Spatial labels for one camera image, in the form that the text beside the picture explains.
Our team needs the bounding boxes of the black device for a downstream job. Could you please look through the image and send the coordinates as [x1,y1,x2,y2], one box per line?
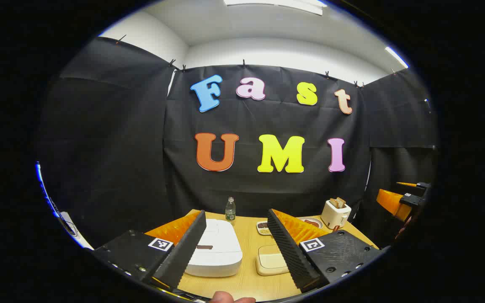
[59,212,77,236]

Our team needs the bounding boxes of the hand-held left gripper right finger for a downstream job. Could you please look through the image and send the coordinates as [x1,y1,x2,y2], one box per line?
[266,208,384,294]

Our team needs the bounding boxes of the black backdrop cloth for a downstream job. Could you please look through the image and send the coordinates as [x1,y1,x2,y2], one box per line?
[36,36,439,249]

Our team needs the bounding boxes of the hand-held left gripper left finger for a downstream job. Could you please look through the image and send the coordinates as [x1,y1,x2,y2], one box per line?
[92,210,207,291]

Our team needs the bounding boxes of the white rice cooker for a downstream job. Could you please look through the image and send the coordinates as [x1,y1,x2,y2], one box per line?
[184,218,243,277]

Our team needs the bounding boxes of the long ceiling light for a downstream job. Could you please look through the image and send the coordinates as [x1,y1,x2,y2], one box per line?
[224,0,324,16]

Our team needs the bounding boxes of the clear plastic water bottle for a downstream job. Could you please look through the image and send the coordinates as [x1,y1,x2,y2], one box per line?
[225,197,237,222]

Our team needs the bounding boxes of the white stand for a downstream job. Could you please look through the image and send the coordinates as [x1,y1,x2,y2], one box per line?
[57,210,94,250]

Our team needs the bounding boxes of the white round plate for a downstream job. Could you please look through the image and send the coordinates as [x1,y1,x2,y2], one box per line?
[299,217,324,230]

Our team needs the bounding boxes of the white toaster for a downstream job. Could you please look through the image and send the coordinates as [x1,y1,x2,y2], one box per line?
[321,199,352,230]

